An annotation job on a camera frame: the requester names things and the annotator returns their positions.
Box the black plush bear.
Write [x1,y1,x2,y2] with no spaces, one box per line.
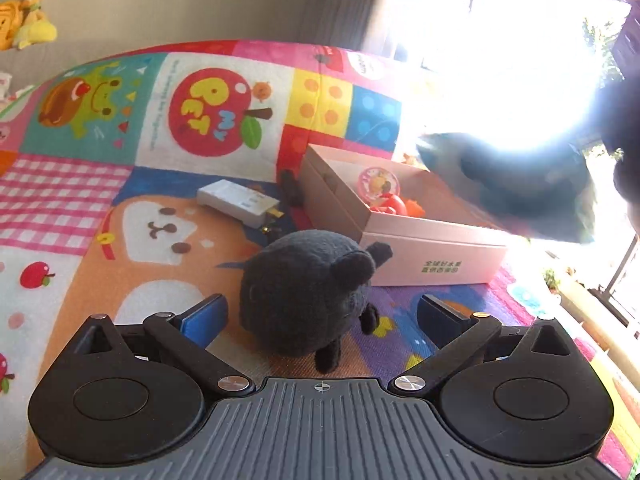
[239,230,393,374]

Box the orange plastic scoop toy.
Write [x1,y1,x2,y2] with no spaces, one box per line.
[404,200,425,218]

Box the red hooded doll figure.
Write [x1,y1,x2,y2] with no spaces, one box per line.
[369,193,408,216]

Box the grey white usb device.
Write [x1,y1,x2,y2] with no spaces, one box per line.
[196,179,283,229]

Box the blue wet wipes pack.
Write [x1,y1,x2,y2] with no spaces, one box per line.
[416,133,596,244]

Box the pink cardboard box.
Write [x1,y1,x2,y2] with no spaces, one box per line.
[298,144,509,286]

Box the colourful cartoon play mat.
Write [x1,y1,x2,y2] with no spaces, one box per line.
[1,40,639,479]

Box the yellow duck plush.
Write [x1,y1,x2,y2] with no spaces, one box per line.
[12,0,58,50]

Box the yellow tiger plush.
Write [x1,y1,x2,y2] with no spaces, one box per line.
[0,0,23,51]

